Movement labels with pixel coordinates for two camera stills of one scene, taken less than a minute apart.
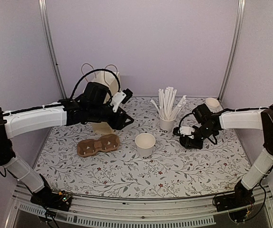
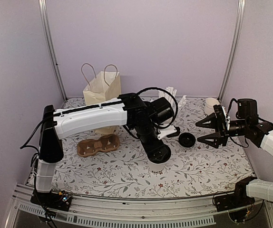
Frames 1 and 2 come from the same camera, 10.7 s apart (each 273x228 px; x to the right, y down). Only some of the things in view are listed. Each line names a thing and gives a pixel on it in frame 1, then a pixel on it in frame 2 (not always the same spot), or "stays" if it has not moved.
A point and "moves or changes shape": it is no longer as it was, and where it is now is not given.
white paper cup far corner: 212,102 stays
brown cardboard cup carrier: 87,147 stays
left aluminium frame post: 45,23 stays
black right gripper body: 204,133 -> 222,126
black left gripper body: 96,114 -> 144,134
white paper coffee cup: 145,142 moves or changes shape
